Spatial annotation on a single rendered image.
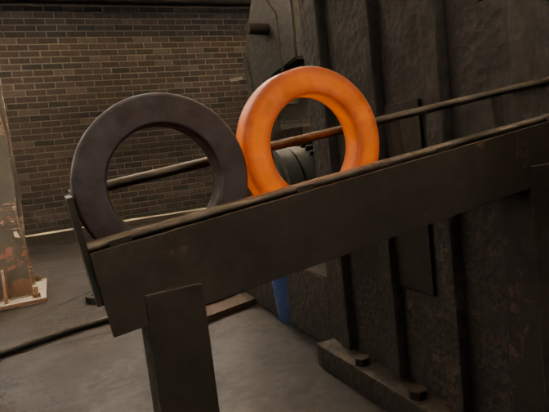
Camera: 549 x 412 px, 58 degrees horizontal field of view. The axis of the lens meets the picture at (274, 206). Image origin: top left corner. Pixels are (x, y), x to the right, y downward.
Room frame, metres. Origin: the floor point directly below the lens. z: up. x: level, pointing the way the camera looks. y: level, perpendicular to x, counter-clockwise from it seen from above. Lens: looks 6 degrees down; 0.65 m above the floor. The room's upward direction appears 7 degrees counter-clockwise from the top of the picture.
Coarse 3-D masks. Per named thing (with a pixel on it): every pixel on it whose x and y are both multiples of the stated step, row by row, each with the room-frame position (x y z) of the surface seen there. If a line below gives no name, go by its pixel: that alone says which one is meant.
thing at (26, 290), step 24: (0, 96) 2.97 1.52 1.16; (0, 120) 2.67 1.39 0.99; (0, 144) 2.68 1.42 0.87; (0, 168) 2.68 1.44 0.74; (0, 192) 2.67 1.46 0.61; (0, 216) 2.66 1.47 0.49; (0, 240) 2.65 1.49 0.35; (24, 240) 2.70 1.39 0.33; (0, 264) 2.65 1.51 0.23; (24, 264) 2.69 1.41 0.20; (0, 288) 2.64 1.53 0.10; (24, 288) 2.68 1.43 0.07
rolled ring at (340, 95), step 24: (288, 72) 0.58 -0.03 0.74; (312, 72) 0.59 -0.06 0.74; (264, 96) 0.56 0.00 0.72; (288, 96) 0.58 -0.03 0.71; (312, 96) 0.61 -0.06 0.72; (336, 96) 0.60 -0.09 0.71; (360, 96) 0.62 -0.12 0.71; (240, 120) 0.57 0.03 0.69; (264, 120) 0.56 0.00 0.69; (360, 120) 0.61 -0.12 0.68; (240, 144) 0.56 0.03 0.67; (264, 144) 0.56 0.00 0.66; (360, 144) 0.61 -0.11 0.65; (264, 168) 0.56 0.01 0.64; (264, 192) 0.56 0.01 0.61
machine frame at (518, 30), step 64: (320, 0) 1.34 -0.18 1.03; (384, 0) 1.11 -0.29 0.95; (448, 0) 0.95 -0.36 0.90; (512, 0) 0.84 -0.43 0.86; (320, 64) 1.33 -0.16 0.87; (384, 64) 1.13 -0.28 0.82; (448, 64) 0.96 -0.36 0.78; (512, 64) 0.83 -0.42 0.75; (320, 128) 1.36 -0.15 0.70; (384, 128) 1.14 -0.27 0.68; (448, 128) 0.95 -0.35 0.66; (384, 256) 1.14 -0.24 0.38; (448, 256) 0.95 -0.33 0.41; (384, 320) 1.22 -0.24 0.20; (448, 320) 0.97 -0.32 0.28; (384, 384) 1.14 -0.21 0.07; (448, 384) 0.98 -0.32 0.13
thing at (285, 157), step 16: (304, 144) 2.02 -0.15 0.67; (288, 160) 1.89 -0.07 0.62; (304, 160) 1.93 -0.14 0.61; (288, 176) 1.85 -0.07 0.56; (304, 176) 1.90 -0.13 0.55; (304, 272) 1.67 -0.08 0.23; (320, 272) 1.59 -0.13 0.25; (256, 288) 2.11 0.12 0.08; (272, 288) 1.94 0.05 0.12; (288, 288) 1.80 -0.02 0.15; (304, 288) 1.68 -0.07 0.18; (320, 288) 1.57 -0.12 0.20; (272, 304) 1.96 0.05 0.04; (304, 304) 1.69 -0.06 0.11; (320, 304) 1.58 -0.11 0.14; (304, 320) 1.71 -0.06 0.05; (320, 320) 1.60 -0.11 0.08; (320, 336) 1.61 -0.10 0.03
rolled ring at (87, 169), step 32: (160, 96) 0.52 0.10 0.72; (96, 128) 0.49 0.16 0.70; (128, 128) 0.50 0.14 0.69; (192, 128) 0.53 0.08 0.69; (224, 128) 0.54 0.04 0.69; (96, 160) 0.49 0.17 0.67; (224, 160) 0.54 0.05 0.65; (96, 192) 0.48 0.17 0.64; (224, 192) 0.54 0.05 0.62; (96, 224) 0.48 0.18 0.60
